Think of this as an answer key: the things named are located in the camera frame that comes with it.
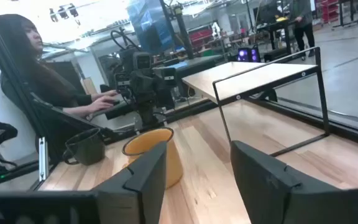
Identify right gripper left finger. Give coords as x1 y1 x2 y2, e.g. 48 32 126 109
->
91 141 168 224

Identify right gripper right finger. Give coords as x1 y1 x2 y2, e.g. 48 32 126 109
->
230 139 357 224

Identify yellow mug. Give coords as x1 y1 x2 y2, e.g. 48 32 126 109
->
122 126 185 190

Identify black mug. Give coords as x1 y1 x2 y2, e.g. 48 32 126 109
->
62 127 106 166

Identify red shelf rack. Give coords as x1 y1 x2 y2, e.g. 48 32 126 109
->
317 0 340 24

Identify blue mat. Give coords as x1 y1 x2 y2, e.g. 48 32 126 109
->
166 61 189 70

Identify black table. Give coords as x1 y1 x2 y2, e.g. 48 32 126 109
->
152 55 226 97

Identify cardboard box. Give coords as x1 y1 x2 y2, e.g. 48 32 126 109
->
81 77 98 96

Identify computer monitor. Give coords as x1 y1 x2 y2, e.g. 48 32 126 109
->
126 0 175 55

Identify black pole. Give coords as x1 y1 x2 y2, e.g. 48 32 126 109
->
172 2 196 60

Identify red storage bins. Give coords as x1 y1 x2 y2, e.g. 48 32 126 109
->
190 28 214 47

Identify person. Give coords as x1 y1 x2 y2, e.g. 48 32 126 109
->
0 13 120 125
290 0 316 60

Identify computer case purple lights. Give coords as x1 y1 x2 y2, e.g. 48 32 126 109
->
237 46 261 63

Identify silver aluminium extrusion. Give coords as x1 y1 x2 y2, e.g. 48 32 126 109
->
38 136 50 182

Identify black ceiling spotlight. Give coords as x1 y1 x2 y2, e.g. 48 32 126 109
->
67 2 81 26
57 5 70 20
48 7 59 23

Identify black standing desk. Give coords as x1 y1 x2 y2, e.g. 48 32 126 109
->
256 19 295 56

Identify wooden shelf black frame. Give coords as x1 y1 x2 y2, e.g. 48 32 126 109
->
181 46 331 158

